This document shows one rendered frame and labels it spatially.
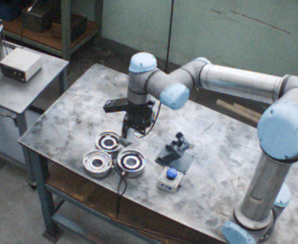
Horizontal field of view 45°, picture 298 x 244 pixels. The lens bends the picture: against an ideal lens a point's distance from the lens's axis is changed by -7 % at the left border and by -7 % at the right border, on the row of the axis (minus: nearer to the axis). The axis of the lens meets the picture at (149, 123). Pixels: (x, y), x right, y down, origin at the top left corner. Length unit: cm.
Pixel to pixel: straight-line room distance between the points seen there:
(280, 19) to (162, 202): 170
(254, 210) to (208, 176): 46
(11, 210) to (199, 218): 128
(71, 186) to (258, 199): 92
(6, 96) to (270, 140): 138
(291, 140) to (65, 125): 100
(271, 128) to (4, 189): 185
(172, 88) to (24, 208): 146
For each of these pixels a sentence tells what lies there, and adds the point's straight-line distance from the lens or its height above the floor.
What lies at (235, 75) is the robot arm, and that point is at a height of 133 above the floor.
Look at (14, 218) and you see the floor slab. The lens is 227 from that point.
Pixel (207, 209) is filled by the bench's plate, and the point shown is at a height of 80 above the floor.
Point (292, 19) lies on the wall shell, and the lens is 266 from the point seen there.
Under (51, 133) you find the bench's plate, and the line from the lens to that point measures 154.
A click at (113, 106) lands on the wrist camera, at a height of 108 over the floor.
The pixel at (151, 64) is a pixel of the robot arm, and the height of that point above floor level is 128.
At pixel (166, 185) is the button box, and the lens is 136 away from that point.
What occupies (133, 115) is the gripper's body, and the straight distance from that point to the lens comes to 124.
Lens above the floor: 193
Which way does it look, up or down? 45 degrees down
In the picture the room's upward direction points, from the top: 9 degrees clockwise
